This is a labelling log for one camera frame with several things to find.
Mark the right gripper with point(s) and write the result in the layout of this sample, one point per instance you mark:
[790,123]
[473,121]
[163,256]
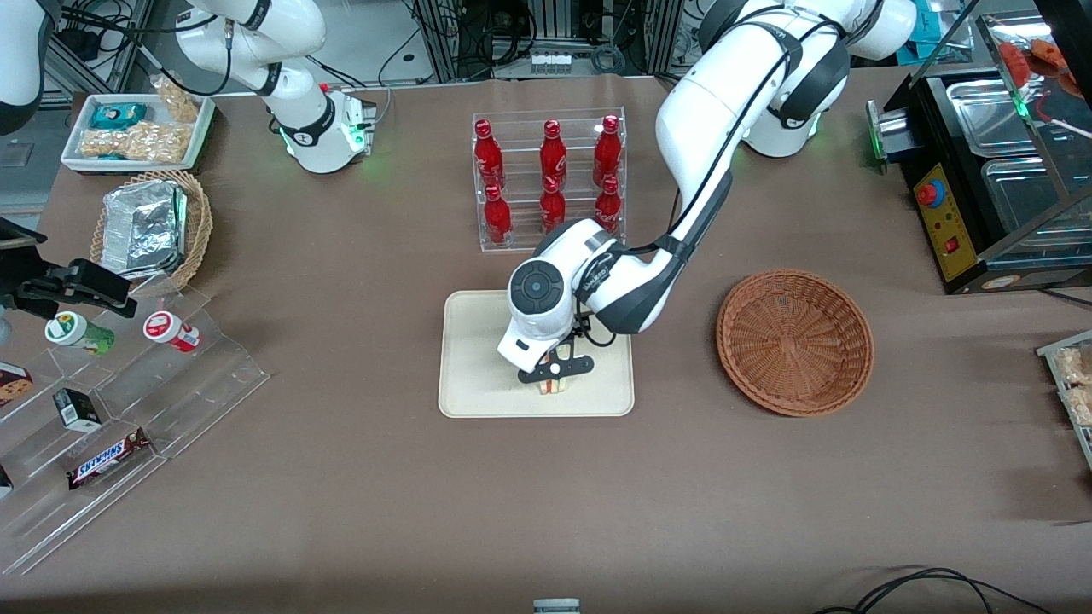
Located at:
[44,286]

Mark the triangular sandwich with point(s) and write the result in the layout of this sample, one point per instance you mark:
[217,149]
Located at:
[553,386]

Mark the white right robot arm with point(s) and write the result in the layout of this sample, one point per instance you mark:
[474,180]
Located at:
[299,94]

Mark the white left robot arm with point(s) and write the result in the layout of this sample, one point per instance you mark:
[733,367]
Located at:
[699,111]

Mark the cream plastic tray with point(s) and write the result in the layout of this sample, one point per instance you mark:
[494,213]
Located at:
[478,375]

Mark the light wicker basket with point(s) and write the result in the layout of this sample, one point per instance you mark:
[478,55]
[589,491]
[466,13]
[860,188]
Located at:
[198,226]

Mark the white rectangular snack tray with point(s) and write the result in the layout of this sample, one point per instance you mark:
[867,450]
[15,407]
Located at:
[77,128]

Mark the brown wicker basket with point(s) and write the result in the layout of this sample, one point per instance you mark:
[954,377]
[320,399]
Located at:
[793,341]

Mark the green drink cup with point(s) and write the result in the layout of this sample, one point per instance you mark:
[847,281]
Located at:
[77,331]

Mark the silver foil package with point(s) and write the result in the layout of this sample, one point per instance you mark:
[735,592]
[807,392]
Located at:
[141,226]

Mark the red drink cup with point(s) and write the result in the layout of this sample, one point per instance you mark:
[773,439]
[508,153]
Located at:
[169,329]

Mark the brown cookie box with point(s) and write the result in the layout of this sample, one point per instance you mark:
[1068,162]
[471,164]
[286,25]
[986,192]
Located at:
[13,384]

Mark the small black box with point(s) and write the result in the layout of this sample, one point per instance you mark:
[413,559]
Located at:
[78,409]

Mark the large clear peanut bag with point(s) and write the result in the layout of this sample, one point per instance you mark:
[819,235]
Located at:
[136,143]

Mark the clear acrylic stepped stand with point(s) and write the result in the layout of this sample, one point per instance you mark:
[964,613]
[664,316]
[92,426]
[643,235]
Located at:
[205,375]

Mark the red cola bottle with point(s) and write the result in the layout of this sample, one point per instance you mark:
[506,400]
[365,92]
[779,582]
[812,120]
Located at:
[497,220]
[488,153]
[553,155]
[552,209]
[606,152]
[607,205]

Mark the Snickers chocolate bar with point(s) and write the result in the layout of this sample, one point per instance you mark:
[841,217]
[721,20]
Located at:
[109,459]

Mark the teal snack packet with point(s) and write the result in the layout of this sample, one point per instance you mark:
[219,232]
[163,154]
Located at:
[117,115]

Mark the dark packet at stand edge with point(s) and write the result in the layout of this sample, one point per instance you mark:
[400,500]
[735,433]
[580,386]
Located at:
[4,483]

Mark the small clear peanut bag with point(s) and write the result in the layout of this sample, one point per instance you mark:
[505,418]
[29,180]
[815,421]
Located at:
[179,102]

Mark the grey object at table edge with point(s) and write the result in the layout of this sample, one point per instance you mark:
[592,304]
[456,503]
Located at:
[556,606]

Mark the clear acrylic bottle rack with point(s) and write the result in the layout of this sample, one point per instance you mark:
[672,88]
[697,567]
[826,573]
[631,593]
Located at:
[522,128]

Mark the white power strip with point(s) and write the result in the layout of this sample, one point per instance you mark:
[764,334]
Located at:
[554,61]

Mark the silver round appliance cap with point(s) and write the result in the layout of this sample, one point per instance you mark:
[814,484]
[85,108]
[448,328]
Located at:
[887,136]

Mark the black food warmer appliance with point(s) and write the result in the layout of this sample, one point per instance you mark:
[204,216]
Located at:
[955,230]

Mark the large steel food pan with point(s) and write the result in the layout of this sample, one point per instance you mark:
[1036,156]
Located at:
[1024,200]

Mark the small steel food pan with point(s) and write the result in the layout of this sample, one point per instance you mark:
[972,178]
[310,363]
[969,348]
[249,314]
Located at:
[990,115]

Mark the teal cardboard box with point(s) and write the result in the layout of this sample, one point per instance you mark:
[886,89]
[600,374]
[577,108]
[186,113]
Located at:
[937,38]

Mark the clear snack bag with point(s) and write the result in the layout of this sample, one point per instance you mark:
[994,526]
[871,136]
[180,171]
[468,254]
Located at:
[1082,406]
[1077,365]

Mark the red fried food pieces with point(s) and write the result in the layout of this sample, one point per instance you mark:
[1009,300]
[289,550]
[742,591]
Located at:
[1036,55]

